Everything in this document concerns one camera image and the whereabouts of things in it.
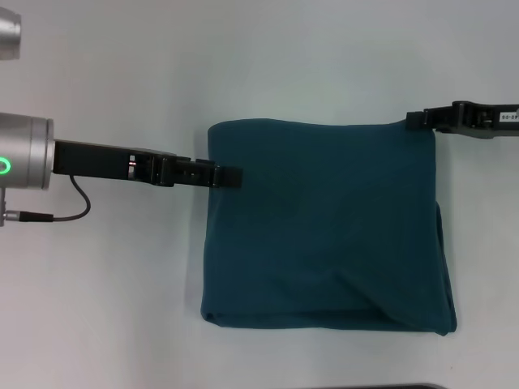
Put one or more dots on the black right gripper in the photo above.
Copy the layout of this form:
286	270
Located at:
490	119

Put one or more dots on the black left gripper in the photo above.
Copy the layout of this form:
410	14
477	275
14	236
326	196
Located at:
101	162

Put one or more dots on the teal t-shirt with white print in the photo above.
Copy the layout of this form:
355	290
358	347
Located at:
324	223

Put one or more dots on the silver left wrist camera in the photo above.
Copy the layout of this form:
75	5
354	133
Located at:
9	36

